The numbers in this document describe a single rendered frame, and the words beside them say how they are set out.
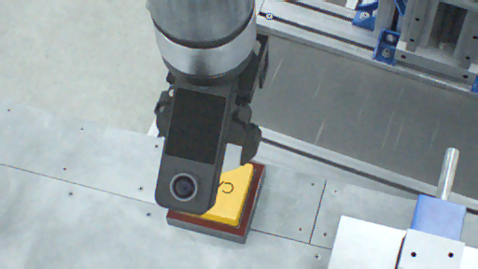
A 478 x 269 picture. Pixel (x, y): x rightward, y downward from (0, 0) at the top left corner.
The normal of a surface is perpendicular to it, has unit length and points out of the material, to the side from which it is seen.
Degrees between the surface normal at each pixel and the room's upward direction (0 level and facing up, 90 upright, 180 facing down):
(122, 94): 0
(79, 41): 0
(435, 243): 0
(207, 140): 32
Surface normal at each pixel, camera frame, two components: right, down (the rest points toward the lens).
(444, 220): -0.03, -0.44
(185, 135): -0.18, 0.08
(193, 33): -0.12, 0.89
